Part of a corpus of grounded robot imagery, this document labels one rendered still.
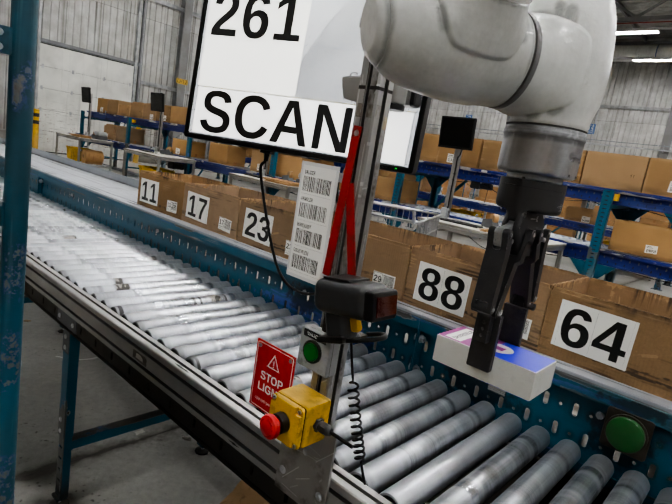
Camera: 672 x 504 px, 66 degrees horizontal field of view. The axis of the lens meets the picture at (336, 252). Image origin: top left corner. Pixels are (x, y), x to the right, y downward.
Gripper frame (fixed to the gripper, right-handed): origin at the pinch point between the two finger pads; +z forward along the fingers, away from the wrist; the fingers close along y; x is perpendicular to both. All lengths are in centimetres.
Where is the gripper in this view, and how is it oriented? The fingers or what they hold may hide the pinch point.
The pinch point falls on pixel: (497, 340)
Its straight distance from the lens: 68.4
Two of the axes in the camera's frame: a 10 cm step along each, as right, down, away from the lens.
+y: 6.6, -0.3, 7.5
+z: -1.6, 9.7, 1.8
